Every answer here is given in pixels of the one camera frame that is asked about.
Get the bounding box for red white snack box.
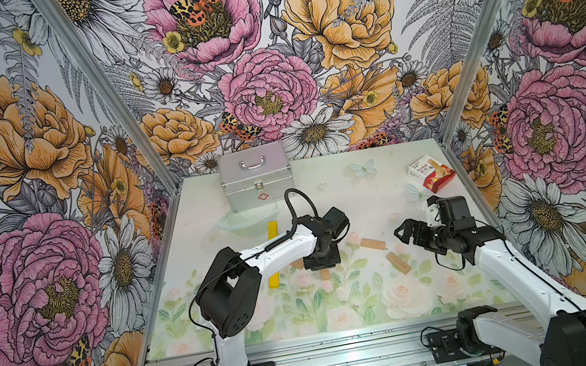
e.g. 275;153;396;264
407;155;456;194

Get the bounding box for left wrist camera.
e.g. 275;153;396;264
320;207;350;244

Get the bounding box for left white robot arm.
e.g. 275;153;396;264
194;208;350;366

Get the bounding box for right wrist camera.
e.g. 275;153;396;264
427;196;476;234

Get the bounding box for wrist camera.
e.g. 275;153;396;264
427;196;476;234
320;207;350;244

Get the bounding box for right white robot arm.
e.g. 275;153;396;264
394;212;586;366

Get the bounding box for yellow short block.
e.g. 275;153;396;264
268;272;281;289

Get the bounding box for yellow long block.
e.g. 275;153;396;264
267;221;279;240

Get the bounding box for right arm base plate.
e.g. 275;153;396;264
422;330;502;364

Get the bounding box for wooden block diagonal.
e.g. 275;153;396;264
321;268;331;281

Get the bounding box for silver metal case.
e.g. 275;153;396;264
218;141;295;213

